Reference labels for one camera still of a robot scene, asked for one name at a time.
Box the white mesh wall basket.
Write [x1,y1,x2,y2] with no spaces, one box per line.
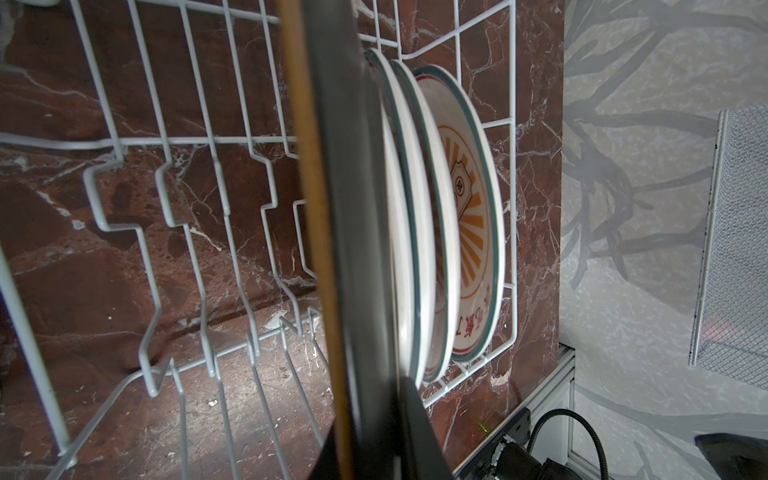
[689,104,767,389]

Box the white round plate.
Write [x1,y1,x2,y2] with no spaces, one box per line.
[364,49,436,388]
[414,64,506,363]
[390,60,460,383]

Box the white wire dish rack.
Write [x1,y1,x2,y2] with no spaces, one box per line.
[0,0,520,480]

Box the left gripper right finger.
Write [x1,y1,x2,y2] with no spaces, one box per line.
[397,377,454,479]

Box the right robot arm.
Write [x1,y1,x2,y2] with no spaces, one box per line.
[468,426,767,479]

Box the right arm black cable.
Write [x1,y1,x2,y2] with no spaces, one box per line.
[526,409,611,480]

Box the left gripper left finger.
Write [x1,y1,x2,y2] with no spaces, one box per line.
[308,431,341,480]

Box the pink object in basket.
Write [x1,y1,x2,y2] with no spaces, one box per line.
[702,319,743,343]

